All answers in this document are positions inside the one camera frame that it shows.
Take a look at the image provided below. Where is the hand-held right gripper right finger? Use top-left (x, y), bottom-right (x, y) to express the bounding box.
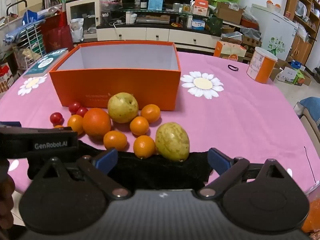
top-left (197, 147), bottom-right (295, 200)

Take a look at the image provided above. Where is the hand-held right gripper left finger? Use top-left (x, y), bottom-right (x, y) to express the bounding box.
top-left (35, 148), bottom-right (132, 200)

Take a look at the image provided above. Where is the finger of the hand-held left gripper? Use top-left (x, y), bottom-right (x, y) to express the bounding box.
top-left (0, 127), bottom-right (73, 134)
top-left (0, 121), bottom-right (22, 128)

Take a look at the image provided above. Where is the large reddish orange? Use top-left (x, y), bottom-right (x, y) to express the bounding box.
top-left (82, 107), bottom-right (112, 140)

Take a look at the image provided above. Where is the mottled yellow-green pear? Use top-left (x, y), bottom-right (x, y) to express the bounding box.
top-left (155, 122), bottom-right (190, 162)

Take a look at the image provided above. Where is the orange cardboard box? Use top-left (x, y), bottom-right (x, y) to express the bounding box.
top-left (49, 42), bottom-right (182, 112)

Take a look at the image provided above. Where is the person's left hand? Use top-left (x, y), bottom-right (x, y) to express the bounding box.
top-left (0, 176), bottom-right (15, 229)

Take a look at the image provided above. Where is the pink daisy tablecloth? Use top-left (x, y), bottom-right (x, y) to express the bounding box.
top-left (0, 47), bottom-right (320, 205)

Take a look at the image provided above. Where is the red and white carton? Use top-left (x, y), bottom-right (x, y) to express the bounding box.
top-left (0, 62), bottom-right (14, 93)

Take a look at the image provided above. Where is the black cloth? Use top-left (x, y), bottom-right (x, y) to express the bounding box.
top-left (27, 140), bottom-right (214, 190)

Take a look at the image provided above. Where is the teal paperback book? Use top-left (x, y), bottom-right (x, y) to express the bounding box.
top-left (23, 47), bottom-right (69, 78)

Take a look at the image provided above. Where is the metal shopping trolley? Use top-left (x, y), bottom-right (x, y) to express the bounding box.
top-left (5, 0), bottom-right (45, 68)

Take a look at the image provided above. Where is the dark red paper bag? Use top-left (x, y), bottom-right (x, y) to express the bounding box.
top-left (45, 25), bottom-right (74, 54)

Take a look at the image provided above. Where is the orange and white canister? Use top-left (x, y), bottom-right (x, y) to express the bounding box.
top-left (247, 47), bottom-right (278, 83)

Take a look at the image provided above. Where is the orange plastic bag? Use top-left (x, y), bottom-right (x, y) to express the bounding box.
top-left (301, 180), bottom-right (320, 233)

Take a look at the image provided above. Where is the blue cushion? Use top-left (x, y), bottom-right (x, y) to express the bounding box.
top-left (294, 97), bottom-right (320, 135)

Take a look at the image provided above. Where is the brown cardboard box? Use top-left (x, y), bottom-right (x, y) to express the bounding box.
top-left (269, 59), bottom-right (288, 82)

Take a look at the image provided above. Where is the white plastic pouch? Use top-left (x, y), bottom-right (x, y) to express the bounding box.
top-left (70, 19), bottom-right (84, 42)

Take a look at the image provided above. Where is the blue bag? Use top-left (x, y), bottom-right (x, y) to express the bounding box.
top-left (22, 10), bottom-right (45, 25)

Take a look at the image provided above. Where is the orange and white gift bag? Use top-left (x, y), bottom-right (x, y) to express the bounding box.
top-left (214, 41), bottom-right (247, 62)

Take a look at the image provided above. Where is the bright red paper bag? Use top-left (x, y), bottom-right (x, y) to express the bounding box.
top-left (40, 12), bottom-right (68, 30)

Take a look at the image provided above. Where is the white glass-door cabinet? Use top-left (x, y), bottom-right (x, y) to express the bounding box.
top-left (65, 0), bottom-right (100, 39)

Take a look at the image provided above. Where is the clear plastic bin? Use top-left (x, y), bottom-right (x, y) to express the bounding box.
top-left (222, 31), bottom-right (243, 44)

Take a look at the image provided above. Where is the white and black TV stand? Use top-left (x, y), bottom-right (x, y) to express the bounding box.
top-left (96, 9), bottom-right (220, 49)

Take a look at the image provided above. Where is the dark green bag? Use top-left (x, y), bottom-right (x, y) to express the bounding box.
top-left (206, 16), bottom-right (223, 37)

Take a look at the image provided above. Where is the white small fridge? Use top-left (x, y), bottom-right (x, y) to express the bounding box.
top-left (251, 4), bottom-right (299, 60)

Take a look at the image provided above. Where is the silver media player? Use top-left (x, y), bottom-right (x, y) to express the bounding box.
top-left (136, 17), bottom-right (170, 24)

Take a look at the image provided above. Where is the open cardboard box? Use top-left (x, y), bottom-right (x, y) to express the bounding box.
top-left (216, 2), bottom-right (245, 24)

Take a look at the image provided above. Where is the orange and white medicine box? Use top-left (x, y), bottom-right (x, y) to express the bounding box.
top-left (191, 0), bottom-right (209, 15)

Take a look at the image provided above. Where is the white bowl with oranges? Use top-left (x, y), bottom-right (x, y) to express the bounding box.
top-left (266, 0), bottom-right (281, 13)

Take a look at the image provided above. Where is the blue brochure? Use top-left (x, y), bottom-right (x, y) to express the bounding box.
top-left (148, 0), bottom-right (165, 11)

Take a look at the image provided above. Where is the thin black cable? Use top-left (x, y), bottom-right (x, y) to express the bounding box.
top-left (304, 146), bottom-right (316, 183)

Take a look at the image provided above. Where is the white power cable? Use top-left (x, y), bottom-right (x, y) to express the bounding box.
top-left (109, 17), bottom-right (125, 27)

